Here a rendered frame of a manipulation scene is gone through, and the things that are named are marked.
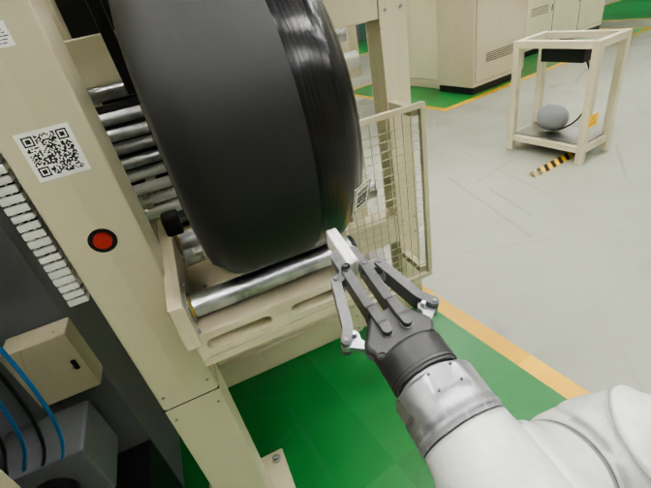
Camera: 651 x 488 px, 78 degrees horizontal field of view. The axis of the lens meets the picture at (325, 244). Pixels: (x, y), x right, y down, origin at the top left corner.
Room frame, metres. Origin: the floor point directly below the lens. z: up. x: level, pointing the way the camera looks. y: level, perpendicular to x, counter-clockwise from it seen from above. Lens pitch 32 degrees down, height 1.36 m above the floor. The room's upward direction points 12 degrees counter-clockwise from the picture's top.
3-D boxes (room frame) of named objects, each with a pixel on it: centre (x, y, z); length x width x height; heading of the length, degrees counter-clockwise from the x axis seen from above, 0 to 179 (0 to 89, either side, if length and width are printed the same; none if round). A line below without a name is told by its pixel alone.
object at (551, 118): (2.85, -1.89, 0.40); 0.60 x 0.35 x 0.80; 26
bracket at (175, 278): (0.74, 0.33, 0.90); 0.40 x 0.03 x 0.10; 16
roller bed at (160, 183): (1.09, 0.47, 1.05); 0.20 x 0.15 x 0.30; 106
